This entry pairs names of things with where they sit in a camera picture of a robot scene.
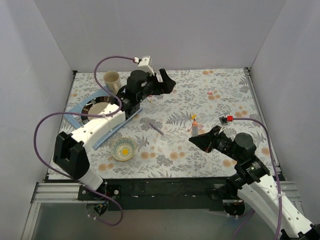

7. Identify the grey orange highlighter pen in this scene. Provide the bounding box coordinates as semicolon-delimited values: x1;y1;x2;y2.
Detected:
191;119;199;137

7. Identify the purple pen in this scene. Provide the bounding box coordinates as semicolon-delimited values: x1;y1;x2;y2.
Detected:
149;122;165;136

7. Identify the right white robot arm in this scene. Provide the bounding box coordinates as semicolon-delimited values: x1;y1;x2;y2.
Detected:
189;126;320;240

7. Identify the beige mug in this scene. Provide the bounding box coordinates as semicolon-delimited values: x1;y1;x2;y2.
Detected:
103;71;122;95

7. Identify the floral tablecloth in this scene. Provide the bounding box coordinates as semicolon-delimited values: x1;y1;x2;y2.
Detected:
47;68;277;180

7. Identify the dark rimmed beige plate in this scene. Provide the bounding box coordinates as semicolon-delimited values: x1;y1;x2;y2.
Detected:
81;96;114;115

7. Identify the patterned bowl yellow centre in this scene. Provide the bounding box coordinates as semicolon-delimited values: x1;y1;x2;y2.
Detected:
111;137;136;162

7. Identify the silver fork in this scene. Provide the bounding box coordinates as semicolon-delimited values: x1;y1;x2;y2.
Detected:
71;114;82;124

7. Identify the blue tiled placemat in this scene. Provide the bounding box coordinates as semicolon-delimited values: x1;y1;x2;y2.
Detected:
64;89;142;152

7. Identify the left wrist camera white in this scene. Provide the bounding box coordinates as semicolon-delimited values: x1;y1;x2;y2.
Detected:
133;56;155;76

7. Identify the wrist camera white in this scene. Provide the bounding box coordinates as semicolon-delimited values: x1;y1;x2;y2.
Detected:
219;115;233;133
133;56;155;76

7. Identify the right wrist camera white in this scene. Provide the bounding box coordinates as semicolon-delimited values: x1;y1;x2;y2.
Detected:
219;115;233;133

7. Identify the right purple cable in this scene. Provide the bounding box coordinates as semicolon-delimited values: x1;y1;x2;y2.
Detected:
232;116;283;240

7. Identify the black base frame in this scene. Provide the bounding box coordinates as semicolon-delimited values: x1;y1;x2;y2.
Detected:
44;176;286;213

